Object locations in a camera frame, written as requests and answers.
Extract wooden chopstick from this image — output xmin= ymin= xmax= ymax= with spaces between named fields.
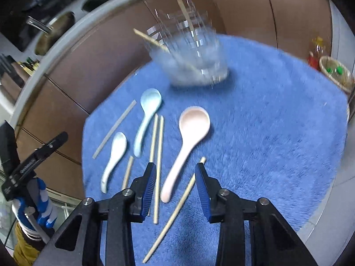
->
xmin=133 ymin=28 xmax=198 ymax=73
xmin=149 ymin=114 xmax=159 ymax=218
xmin=134 ymin=174 xmax=204 ymax=265
xmin=154 ymin=116 xmax=164 ymax=225
xmin=177 ymin=0 xmax=197 ymax=41
xmin=92 ymin=100 xmax=137 ymax=159
xmin=122 ymin=156 xmax=134 ymax=190

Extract woven waste basket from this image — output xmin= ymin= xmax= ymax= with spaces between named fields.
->
xmin=319 ymin=56 xmax=354 ymax=95

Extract yellow cooking oil bottle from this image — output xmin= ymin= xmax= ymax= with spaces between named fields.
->
xmin=308 ymin=36 xmax=325 ymax=70

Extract white ceramic spoon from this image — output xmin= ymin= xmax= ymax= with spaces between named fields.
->
xmin=101 ymin=132 xmax=127 ymax=193

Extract blue towel mat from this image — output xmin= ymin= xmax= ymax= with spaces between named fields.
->
xmin=82 ymin=35 xmax=348 ymax=265

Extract pink ceramic spoon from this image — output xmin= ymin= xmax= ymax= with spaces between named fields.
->
xmin=160 ymin=106 xmax=211 ymax=203

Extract light blue ceramic spoon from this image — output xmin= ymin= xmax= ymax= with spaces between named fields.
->
xmin=134 ymin=88 xmax=162 ymax=157

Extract blue white gloved hand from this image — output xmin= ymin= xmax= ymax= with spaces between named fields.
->
xmin=12 ymin=177 xmax=57 ymax=244

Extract brown lower cabinets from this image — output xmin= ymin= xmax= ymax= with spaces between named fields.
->
xmin=15 ymin=0 xmax=332 ymax=198

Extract wire utensil holder clear base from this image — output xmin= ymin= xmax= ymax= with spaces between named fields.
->
xmin=146 ymin=0 xmax=229 ymax=87

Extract bronze wok with handle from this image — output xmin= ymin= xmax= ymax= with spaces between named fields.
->
xmin=26 ymin=12 xmax=75 ymax=57

